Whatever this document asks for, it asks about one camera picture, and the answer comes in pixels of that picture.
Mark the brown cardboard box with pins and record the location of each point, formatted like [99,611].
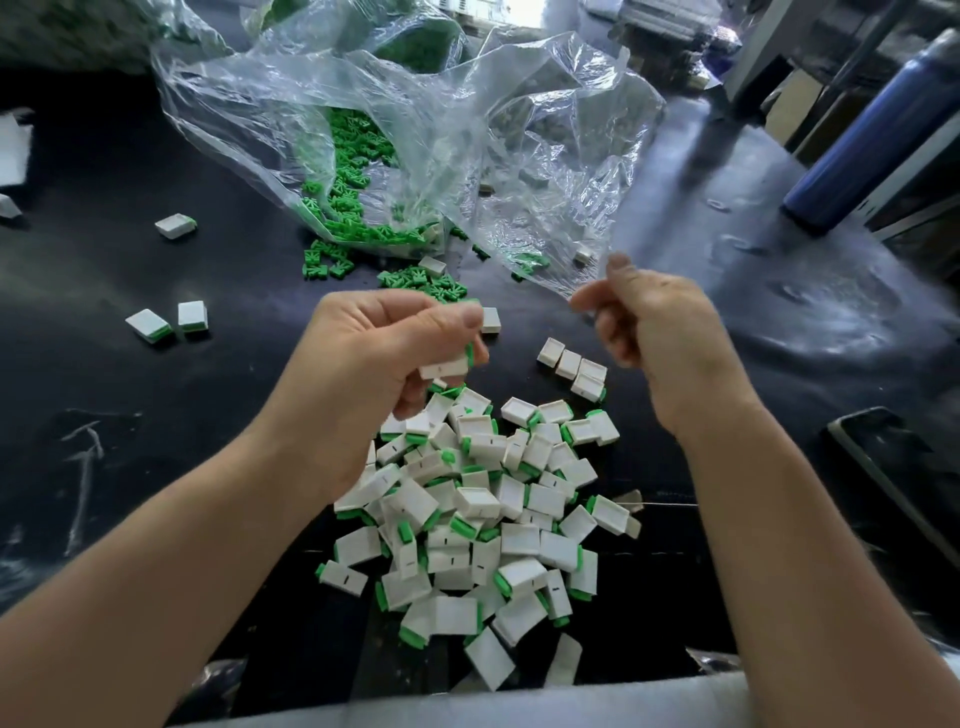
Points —
[798,105]

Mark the assembled white-green part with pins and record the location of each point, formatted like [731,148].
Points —
[149,326]
[192,317]
[176,227]
[9,207]
[342,578]
[444,369]

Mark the person's left hand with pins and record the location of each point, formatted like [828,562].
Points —
[360,390]

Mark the plastic bag full of green pieces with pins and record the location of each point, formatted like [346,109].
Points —
[413,23]

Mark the pile of assembled white-green pieces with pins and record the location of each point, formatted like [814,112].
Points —
[480,518]

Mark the person's right hand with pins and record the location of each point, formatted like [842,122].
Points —
[668,345]

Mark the white paper sheet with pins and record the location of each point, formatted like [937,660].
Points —
[12,147]

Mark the clear plastic bag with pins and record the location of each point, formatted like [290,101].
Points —
[585,113]

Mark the grey machine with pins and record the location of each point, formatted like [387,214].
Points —
[672,18]

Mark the white metal frame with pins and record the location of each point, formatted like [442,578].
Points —
[762,33]

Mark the blue cylinder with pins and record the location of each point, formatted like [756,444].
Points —
[878,135]

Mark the black smartphone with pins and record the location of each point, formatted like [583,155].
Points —
[900,488]

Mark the person's right forearm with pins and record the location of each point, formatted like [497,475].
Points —
[840,578]

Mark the pile of green clips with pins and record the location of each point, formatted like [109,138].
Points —
[360,188]

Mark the person's left forearm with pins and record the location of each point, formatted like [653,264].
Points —
[128,600]

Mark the empty white shell right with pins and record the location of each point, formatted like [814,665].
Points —
[630,501]

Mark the large bag of assembled pieces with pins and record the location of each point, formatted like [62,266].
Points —
[98,27]

